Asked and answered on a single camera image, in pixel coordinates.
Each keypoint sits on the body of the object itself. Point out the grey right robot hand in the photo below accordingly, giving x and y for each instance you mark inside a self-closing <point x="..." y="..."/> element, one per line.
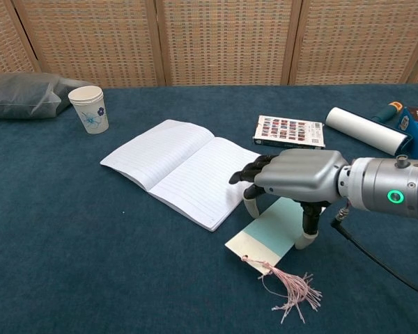
<point x="299" y="174"/>

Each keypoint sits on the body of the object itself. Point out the cream and turquoise tasselled bookmark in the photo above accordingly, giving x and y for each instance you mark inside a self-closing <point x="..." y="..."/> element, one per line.
<point x="264" y="240"/>

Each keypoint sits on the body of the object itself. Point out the small box with colourful print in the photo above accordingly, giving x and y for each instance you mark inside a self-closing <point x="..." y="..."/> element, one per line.
<point x="289" y="134"/>

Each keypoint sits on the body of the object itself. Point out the open lined white notebook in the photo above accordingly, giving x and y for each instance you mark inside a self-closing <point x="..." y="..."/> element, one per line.
<point x="174" y="167"/>

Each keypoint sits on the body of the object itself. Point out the woven wooden folding screen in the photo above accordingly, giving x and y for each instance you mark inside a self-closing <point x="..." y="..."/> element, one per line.
<point x="209" y="38"/>

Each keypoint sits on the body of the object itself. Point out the white floral paper cup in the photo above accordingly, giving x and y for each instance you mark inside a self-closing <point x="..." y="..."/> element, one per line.
<point x="90" y="111"/>

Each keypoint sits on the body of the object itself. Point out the teal velvet tablecloth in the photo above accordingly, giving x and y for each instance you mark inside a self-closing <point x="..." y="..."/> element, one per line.
<point x="90" y="261"/>

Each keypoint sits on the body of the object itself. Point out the grey plastic bag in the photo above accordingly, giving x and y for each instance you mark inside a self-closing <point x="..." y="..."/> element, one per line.
<point x="21" y="95"/>

